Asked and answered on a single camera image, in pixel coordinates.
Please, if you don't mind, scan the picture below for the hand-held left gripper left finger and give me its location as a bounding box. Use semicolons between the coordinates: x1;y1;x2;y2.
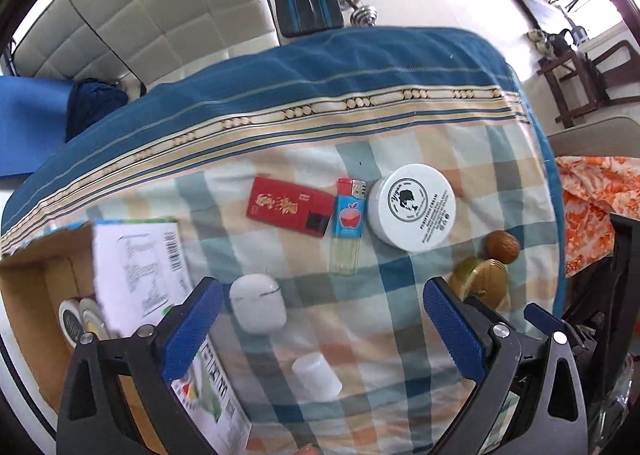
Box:
56;277;226;455

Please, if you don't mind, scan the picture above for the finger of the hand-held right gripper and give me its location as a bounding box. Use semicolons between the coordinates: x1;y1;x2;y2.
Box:
524;302;568;338

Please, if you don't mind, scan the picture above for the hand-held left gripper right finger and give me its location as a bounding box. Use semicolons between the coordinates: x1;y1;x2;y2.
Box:
424;277;592;455

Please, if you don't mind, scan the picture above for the white earbuds case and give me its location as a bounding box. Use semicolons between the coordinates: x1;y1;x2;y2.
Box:
229;273;287;333

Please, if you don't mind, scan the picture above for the small white plastic cylinder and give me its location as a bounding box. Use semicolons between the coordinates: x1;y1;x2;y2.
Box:
291;354;343;403

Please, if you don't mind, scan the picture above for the cardboard box with printed flap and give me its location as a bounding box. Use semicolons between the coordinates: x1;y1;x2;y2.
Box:
0;218;253;455

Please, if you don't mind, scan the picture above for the orange floral cloth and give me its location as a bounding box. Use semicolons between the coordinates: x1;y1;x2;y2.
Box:
555;155;640;276

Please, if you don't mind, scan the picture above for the brown walnut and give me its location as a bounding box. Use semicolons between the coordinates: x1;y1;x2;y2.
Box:
484;230;522;265

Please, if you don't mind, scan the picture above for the round tin with pale lid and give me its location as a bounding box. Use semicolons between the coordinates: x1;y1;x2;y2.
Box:
80;297;113;341

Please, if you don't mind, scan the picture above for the round tin with dark lid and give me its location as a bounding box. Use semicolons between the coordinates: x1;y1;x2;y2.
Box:
59;300;85;351

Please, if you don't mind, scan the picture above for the clear plastic bag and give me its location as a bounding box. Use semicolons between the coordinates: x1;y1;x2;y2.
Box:
597;370;640;455

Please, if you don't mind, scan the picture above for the grey chair back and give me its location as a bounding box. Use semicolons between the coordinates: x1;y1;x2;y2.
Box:
547;116;640;158

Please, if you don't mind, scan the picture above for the white round cream jar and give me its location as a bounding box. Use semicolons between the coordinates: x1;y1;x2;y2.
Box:
367;164;457;252

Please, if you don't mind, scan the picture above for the clear lighter with blue label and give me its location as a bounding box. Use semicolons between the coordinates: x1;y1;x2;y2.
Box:
330;178;368;277

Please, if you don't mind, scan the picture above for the red cigarette pack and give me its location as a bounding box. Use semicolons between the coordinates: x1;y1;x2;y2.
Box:
246;176;335;239

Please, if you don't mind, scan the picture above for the dark wooden chair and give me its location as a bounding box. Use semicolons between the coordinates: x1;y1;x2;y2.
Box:
537;40;640;128

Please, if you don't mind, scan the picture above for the dark blue knitted cloth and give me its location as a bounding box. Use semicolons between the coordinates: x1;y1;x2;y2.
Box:
65;78;128;142

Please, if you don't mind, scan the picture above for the checked blue striped blanket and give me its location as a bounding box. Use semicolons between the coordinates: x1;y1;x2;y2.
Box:
0;26;571;455

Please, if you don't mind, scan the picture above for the blue foam mat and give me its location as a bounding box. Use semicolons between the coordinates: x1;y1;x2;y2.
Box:
0;75;76;178

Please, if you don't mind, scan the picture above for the white padded sofa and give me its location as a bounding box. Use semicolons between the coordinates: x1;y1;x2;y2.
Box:
10;0;281;96

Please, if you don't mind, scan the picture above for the chrome dumbbell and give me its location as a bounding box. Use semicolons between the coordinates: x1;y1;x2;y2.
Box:
337;0;381;28

